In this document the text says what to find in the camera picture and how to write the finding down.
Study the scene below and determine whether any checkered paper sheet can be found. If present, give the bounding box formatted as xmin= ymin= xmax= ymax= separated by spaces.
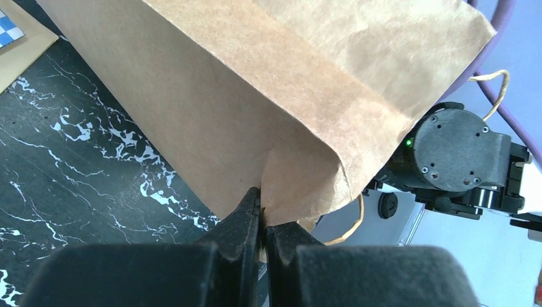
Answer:
xmin=1 ymin=1 xmax=27 ymax=54

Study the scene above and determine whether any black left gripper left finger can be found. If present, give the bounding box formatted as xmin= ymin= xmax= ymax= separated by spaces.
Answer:
xmin=21 ymin=187 xmax=260 ymax=306

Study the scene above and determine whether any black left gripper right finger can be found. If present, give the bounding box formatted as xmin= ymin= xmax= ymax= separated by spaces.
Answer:
xmin=265 ymin=222 xmax=479 ymax=306

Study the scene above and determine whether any brown paper bag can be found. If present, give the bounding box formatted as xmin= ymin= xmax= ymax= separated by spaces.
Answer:
xmin=40 ymin=1 xmax=496 ymax=225

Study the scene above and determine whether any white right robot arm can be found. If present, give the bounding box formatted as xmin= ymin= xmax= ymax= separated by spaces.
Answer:
xmin=369 ymin=102 xmax=541 ymax=231

